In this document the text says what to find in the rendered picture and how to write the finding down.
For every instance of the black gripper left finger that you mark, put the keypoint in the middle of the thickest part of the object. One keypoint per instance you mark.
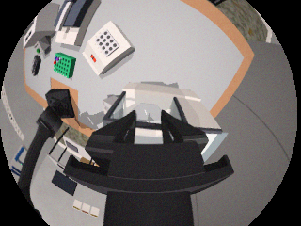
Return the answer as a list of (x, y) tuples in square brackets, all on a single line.
[(116, 130)]

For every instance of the white block with grey holes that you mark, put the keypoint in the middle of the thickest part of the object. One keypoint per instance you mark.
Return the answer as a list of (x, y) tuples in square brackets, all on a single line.
[(106, 47)]

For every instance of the light grey bench mat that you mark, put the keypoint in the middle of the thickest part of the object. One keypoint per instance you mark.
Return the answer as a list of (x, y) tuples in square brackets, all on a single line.
[(175, 46)]

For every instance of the green tube rack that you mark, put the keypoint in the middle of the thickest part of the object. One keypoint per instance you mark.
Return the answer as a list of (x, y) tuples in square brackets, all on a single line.
[(65, 66)]

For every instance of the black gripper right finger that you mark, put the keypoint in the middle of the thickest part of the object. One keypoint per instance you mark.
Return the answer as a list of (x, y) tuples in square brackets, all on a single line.
[(181, 131)]

